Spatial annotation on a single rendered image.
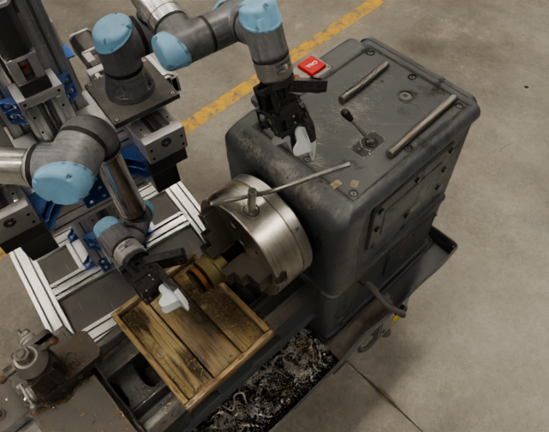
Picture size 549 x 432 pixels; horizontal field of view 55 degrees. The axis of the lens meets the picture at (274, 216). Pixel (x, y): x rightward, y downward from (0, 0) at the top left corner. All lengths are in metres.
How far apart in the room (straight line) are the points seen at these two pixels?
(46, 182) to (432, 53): 2.96
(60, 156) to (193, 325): 0.60
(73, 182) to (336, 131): 0.66
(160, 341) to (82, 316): 0.94
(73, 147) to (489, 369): 1.94
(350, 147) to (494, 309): 1.48
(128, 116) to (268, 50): 0.72
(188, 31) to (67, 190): 0.44
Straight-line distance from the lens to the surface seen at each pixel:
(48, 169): 1.22
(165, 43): 1.06
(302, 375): 1.79
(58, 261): 2.61
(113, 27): 1.60
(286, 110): 1.10
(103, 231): 1.48
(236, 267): 1.34
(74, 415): 1.44
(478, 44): 3.92
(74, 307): 2.46
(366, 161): 1.35
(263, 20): 1.02
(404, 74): 1.60
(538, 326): 2.70
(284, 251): 1.29
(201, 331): 1.52
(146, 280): 1.37
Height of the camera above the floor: 2.27
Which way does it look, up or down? 55 degrees down
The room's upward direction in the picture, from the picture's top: 3 degrees counter-clockwise
